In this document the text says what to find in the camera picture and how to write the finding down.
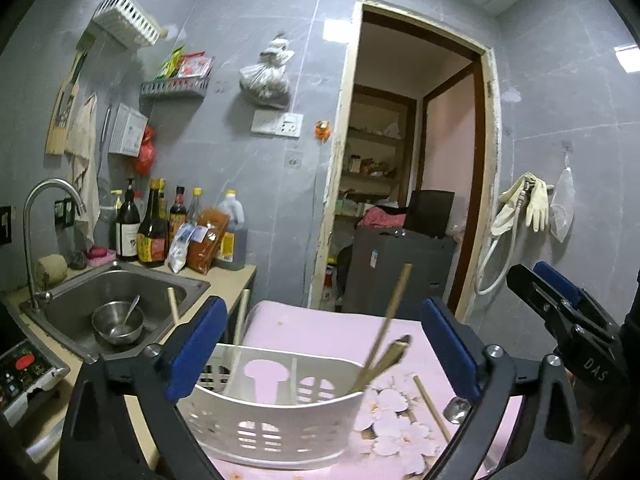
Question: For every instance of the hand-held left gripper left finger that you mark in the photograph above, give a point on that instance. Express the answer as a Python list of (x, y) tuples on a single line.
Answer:
[(197, 347)]

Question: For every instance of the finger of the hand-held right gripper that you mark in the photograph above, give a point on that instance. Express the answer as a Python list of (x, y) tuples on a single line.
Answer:
[(535, 295), (557, 277)]

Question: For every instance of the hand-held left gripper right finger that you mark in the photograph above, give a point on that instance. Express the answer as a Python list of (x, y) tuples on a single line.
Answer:
[(450, 347)]

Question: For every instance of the pale wooden chopstick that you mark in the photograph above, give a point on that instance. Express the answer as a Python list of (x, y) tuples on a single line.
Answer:
[(173, 307), (240, 325)]

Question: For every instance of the thin brown bamboo chopstick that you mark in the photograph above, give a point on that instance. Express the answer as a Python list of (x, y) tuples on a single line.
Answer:
[(432, 410)]

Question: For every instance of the thick bamboo chopstick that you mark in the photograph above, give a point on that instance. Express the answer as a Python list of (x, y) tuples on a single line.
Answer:
[(387, 320)]

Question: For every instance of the white plastic utensil basket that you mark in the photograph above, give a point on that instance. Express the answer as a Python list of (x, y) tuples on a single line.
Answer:
[(280, 420)]

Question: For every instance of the translucent mesh bag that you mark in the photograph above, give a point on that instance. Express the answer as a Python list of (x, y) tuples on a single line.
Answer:
[(562, 205)]

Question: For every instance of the spoon in steel bowl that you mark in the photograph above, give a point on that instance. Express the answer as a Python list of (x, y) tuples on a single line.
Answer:
[(131, 310)]

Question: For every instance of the cream rubber gloves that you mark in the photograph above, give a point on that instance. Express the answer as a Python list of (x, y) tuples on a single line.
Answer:
[(530, 200)]

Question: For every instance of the steel bowl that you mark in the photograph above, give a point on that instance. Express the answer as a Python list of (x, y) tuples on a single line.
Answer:
[(117, 322)]

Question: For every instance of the black cabinet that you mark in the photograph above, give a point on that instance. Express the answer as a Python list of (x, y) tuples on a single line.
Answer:
[(395, 270)]

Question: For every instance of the white snack packet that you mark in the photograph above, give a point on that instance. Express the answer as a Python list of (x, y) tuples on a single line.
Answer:
[(182, 250)]

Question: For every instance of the orange noodle packet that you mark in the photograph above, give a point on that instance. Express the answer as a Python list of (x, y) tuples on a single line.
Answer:
[(207, 242)]

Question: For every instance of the dark oil jug yellow label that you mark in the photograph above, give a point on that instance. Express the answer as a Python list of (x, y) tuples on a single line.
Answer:
[(235, 240)]

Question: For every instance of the pink floral tablecloth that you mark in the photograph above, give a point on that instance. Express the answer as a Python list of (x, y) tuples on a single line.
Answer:
[(310, 325)]

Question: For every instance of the soy sauce bottle yellow label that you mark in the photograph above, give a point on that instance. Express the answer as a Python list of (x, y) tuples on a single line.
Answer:
[(152, 240)]

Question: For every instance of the steel sink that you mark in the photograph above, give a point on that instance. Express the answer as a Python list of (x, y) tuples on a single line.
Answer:
[(75, 300)]

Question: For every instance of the black box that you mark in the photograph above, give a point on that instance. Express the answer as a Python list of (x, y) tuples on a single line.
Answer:
[(432, 212)]

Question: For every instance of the pink soap dish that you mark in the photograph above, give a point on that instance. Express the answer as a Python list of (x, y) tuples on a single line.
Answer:
[(100, 255)]

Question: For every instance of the dark bottle red label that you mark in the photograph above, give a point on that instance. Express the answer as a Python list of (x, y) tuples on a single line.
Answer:
[(177, 212)]

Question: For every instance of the dark wine bottle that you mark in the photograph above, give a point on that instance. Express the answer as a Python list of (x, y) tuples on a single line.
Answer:
[(128, 230)]

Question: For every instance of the clear bottle yellow cap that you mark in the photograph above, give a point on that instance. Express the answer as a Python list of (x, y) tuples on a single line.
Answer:
[(195, 207)]

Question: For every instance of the pink cloth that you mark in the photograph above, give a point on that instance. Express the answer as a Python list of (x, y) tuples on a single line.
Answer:
[(382, 217)]

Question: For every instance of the beige scrub sponge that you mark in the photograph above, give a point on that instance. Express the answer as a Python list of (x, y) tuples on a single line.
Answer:
[(52, 267)]

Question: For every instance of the induction cooker control panel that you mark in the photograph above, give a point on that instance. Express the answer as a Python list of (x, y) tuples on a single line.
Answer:
[(27, 375)]

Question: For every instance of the steel faucet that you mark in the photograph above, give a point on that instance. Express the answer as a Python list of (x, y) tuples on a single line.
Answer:
[(35, 240)]

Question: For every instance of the red plastic bag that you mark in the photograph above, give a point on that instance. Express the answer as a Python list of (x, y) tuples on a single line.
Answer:
[(145, 152)]

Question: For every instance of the beige hanging towel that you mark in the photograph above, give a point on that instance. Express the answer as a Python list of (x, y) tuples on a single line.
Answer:
[(85, 160)]

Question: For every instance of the hanging clear plastic bag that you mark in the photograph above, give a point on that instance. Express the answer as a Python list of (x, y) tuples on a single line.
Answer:
[(265, 80)]

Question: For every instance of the seasoning packets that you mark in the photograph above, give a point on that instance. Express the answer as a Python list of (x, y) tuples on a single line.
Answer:
[(185, 65)]

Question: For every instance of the wooden door frame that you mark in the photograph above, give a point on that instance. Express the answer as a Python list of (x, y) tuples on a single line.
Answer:
[(492, 160)]

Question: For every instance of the small white wall basket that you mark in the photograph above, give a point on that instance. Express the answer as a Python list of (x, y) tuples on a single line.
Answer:
[(127, 130)]

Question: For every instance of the white wall socket panel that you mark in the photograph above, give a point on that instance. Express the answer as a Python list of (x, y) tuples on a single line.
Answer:
[(276, 123)]

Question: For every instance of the orange wall hook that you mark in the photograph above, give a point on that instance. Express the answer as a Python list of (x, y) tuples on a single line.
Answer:
[(322, 129)]

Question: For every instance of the grey wall shelf rack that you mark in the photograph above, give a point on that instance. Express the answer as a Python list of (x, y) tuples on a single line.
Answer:
[(172, 87)]

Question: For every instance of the bamboo wall board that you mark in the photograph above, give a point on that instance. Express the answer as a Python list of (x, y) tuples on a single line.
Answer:
[(62, 105)]

